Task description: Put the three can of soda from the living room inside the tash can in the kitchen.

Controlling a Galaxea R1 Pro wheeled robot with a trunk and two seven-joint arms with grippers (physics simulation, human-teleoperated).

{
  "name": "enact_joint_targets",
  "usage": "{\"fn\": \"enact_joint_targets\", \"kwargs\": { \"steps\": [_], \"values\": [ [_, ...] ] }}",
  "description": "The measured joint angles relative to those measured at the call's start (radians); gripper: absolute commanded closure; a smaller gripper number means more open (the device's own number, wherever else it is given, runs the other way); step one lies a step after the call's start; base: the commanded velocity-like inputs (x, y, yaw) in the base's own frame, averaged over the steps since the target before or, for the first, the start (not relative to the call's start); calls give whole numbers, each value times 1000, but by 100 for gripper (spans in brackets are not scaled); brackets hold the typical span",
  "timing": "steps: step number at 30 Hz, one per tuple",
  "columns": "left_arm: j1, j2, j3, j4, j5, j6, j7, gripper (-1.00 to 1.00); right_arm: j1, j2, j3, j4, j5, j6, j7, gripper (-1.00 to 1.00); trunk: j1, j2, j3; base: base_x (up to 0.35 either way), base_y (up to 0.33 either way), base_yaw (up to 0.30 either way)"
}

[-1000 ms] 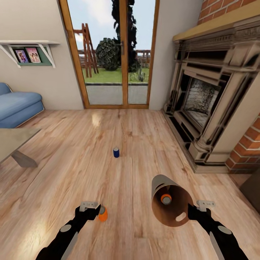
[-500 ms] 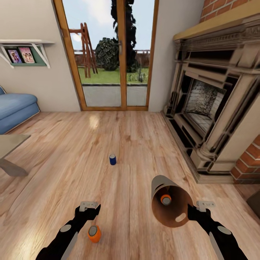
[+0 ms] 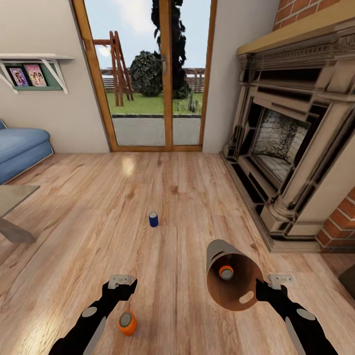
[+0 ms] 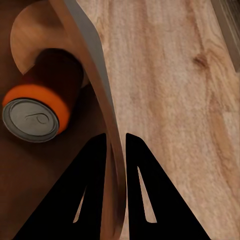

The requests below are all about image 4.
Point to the trash can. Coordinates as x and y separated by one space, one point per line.
30 29

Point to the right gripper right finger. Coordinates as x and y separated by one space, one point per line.
175 220

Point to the can of soda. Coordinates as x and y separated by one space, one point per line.
39 106

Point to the wood fireplace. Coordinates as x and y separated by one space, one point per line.
228 16

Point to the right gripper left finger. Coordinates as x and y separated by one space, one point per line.
83 179

